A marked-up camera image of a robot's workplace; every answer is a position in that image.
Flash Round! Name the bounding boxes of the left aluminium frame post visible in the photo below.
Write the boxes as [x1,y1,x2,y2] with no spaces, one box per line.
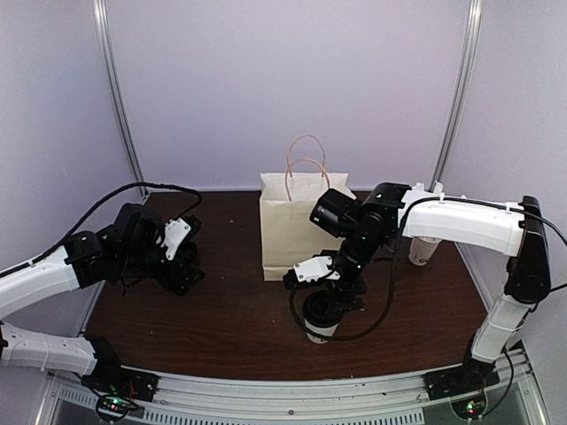
[92,0,144,182]

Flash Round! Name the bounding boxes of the white paper cup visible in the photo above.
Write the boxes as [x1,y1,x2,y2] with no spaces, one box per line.
[304,319,340,344]

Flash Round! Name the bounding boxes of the aluminium frame post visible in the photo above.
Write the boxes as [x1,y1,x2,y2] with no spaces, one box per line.
[430,0,484,189]
[92,0,144,182]

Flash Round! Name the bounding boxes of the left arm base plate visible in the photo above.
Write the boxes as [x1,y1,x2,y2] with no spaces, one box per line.
[75,367,159,423]

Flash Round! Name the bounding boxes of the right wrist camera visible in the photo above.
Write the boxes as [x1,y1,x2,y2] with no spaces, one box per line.
[283,256,339,290]

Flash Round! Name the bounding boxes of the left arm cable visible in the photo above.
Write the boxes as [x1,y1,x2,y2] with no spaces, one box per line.
[0,182,203,275]

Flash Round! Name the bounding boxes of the right aluminium frame post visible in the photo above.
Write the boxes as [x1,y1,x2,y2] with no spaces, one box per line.
[430,0,484,189]

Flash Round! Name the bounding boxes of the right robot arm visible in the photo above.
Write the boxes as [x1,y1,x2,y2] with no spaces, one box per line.
[294,182,551,391]

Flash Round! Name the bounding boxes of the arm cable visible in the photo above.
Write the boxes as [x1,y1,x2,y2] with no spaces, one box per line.
[0,182,203,275]
[288,197,448,343]

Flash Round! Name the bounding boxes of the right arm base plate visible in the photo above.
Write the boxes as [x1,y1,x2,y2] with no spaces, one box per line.
[423,366,501,421]

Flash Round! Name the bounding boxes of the front aluminium rail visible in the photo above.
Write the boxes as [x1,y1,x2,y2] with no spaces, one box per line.
[37,349,546,425]

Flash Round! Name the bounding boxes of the cup holding stirrers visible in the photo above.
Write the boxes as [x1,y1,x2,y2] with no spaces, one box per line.
[408,237,442,267]

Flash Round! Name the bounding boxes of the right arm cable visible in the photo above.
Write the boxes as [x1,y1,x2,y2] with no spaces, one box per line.
[288,197,448,343]

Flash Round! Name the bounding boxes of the white paper bag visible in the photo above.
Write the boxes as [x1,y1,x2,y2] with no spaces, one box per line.
[259,150,354,282]

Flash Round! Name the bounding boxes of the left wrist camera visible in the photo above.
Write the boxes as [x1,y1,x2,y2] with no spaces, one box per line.
[159,214,202,261]

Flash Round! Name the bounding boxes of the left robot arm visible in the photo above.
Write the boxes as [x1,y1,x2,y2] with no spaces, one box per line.
[1,203,205,393]

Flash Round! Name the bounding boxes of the black cup lid stack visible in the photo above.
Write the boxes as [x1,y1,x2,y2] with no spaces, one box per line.
[175,242,198,263]

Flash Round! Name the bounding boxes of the white wrapped stirrers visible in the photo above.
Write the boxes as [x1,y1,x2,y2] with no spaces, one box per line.
[412,181,445,197]

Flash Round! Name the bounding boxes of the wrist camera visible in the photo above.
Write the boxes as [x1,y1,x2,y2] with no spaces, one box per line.
[159,214,202,261]
[283,256,339,290]

